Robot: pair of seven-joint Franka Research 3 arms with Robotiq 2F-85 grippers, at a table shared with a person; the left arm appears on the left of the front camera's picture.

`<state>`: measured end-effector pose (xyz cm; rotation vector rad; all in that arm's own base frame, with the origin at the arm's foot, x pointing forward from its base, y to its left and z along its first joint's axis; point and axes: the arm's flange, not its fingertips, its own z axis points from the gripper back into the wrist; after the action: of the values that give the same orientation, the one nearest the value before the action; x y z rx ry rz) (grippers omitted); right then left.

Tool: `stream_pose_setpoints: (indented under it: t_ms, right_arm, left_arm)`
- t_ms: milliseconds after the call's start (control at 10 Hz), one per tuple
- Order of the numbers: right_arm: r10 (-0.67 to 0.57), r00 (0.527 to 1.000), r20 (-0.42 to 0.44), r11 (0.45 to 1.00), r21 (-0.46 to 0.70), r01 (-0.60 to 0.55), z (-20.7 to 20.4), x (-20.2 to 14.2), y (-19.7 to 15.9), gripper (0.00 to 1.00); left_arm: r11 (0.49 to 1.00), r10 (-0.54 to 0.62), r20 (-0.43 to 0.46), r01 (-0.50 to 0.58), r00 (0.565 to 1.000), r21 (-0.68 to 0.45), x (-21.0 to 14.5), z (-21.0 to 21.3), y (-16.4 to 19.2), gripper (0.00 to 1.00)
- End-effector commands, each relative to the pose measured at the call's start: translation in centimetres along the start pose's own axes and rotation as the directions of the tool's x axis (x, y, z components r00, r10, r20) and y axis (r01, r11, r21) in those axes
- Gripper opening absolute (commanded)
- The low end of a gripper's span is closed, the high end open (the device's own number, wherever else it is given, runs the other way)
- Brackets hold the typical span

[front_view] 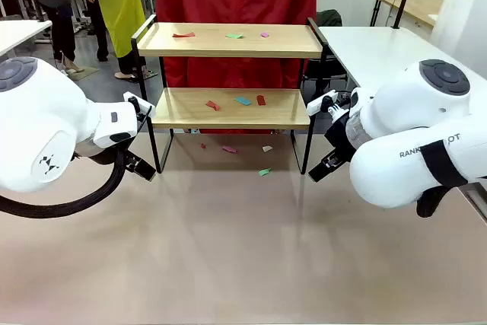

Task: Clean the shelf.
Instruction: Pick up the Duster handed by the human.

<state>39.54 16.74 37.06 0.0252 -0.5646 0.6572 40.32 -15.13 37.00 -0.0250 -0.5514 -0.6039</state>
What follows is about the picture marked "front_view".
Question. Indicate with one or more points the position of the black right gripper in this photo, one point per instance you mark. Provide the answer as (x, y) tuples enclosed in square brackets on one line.
[(340, 138)]

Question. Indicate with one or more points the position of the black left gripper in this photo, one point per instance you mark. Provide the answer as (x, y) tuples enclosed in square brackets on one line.
[(131, 159)]

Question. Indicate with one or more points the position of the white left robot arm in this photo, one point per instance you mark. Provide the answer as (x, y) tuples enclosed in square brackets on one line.
[(45, 123)]

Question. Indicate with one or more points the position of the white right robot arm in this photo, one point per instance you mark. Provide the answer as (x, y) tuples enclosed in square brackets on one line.
[(411, 112)]

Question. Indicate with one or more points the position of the two-tier wood metal shelf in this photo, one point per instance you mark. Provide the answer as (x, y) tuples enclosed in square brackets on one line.
[(228, 45)]

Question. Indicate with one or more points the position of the green paper scrap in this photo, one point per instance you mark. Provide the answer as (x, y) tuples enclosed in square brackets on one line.
[(234, 36), (264, 172)]

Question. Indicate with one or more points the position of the pink paper scrap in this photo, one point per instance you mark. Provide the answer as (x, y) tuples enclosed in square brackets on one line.
[(229, 148)]

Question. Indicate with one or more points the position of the teal paper scrap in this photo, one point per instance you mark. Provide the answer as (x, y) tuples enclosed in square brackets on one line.
[(242, 101)]

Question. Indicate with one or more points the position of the large white table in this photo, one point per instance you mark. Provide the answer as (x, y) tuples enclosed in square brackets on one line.
[(380, 51)]

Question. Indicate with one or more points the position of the long red paper scrap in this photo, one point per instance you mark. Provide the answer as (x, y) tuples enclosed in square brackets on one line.
[(182, 35)]

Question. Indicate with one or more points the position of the black chair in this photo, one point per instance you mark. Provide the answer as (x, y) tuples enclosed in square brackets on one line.
[(329, 20)]

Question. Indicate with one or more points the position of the person in yellow apron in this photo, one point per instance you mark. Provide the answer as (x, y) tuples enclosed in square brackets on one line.
[(118, 5)]

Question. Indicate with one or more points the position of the wooden desk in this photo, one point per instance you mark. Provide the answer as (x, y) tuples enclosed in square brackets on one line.
[(414, 7)]

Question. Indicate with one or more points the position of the small white table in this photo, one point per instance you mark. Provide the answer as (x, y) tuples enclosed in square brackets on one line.
[(19, 34)]

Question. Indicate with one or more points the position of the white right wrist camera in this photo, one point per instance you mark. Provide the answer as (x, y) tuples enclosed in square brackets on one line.
[(319, 103)]

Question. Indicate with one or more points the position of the grey aluminium frame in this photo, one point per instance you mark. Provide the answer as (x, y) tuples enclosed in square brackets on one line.
[(477, 199)]

